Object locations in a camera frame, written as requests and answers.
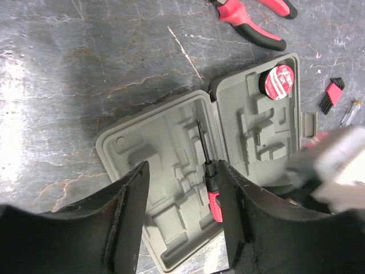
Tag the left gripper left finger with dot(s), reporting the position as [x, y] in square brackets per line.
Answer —
[98, 234]

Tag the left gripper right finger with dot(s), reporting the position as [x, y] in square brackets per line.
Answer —
[266, 234]

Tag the long red handled screwdriver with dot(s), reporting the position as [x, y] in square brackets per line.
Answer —
[211, 177]

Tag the grey plastic tool case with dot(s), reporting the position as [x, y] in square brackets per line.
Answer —
[255, 134]

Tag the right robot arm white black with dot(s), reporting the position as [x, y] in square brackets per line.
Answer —
[328, 175]

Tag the black electrical tape roll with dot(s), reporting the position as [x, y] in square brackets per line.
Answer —
[276, 83]

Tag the hex key set red holder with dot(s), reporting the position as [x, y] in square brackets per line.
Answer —
[332, 94]

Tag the clear voltage tester screwdriver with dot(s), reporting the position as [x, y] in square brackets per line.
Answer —
[349, 116]

